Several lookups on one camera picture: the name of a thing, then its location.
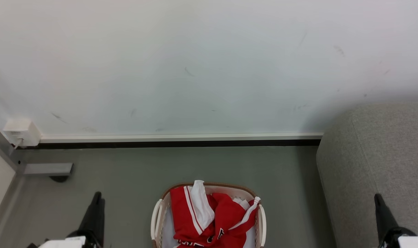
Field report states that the red and white garment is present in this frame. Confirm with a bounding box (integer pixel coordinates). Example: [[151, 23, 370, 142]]
[[170, 180, 261, 248]]

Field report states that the white plastic laundry basket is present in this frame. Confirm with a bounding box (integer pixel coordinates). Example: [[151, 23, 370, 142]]
[[151, 183, 267, 248]]

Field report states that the grey fabric sofa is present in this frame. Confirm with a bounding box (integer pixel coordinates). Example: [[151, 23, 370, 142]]
[[316, 102, 418, 248]]

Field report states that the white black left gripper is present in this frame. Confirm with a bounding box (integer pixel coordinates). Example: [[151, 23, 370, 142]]
[[27, 192, 105, 248]]

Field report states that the grey metal frame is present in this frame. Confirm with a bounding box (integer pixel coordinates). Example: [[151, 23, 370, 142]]
[[0, 119, 73, 177]]

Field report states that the white wall power box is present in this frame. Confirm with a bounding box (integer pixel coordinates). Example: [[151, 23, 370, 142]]
[[3, 119, 41, 147]]

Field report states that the white and black baseboard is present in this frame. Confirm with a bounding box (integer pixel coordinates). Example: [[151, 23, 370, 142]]
[[15, 132, 324, 149]]

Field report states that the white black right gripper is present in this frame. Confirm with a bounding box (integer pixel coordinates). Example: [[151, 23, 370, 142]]
[[374, 194, 418, 248]]

